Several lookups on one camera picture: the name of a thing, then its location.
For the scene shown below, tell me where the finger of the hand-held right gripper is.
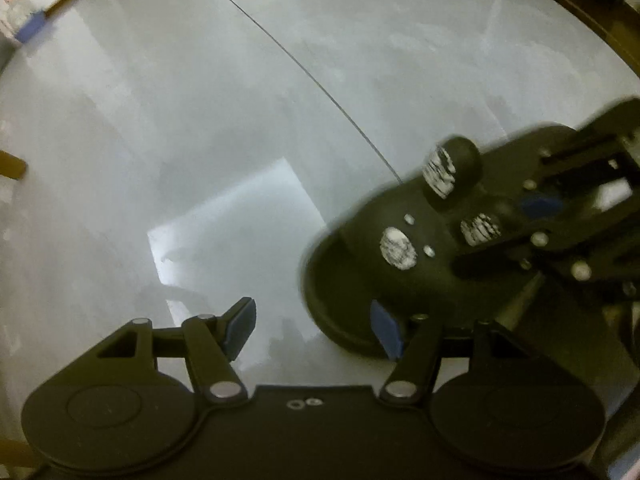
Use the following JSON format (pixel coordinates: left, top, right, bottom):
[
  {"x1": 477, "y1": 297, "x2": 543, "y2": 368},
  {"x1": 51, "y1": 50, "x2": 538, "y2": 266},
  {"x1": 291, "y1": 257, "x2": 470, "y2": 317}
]
[
  {"x1": 452, "y1": 200, "x2": 640, "y2": 307},
  {"x1": 520, "y1": 97, "x2": 640, "y2": 221}
]

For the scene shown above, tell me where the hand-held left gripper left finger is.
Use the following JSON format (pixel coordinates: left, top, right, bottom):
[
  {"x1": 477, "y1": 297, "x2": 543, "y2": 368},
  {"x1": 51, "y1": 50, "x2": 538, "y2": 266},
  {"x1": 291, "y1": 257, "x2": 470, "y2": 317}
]
[{"x1": 97, "y1": 297, "x2": 257, "y2": 403}]

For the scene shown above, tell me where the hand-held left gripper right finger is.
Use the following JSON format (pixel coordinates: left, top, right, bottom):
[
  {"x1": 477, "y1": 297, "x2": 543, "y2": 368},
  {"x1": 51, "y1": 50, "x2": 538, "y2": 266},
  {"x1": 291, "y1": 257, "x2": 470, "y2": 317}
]
[{"x1": 371, "y1": 300, "x2": 533, "y2": 403}]

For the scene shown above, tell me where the black slipper with charms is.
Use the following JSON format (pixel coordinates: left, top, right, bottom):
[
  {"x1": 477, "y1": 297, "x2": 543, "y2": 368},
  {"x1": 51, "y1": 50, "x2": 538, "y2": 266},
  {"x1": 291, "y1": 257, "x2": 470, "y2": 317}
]
[{"x1": 298, "y1": 127, "x2": 590, "y2": 359}]

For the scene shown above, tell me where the wooden furniture leg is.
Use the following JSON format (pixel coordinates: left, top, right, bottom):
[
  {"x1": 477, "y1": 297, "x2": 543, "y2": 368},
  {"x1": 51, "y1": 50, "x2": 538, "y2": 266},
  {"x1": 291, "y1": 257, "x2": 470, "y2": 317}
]
[{"x1": 0, "y1": 150, "x2": 26, "y2": 180}]

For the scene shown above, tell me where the blue box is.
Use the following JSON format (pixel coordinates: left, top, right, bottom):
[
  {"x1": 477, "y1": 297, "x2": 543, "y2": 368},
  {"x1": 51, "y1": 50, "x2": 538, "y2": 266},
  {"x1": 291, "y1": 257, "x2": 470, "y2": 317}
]
[{"x1": 15, "y1": 10, "x2": 49, "y2": 44}]

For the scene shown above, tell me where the white bundle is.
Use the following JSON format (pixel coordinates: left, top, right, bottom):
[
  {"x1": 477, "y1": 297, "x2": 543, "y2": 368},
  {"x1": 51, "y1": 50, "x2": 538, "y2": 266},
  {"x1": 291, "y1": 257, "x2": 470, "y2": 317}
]
[{"x1": 0, "y1": 0, "x2": 38, "y2": 38}]

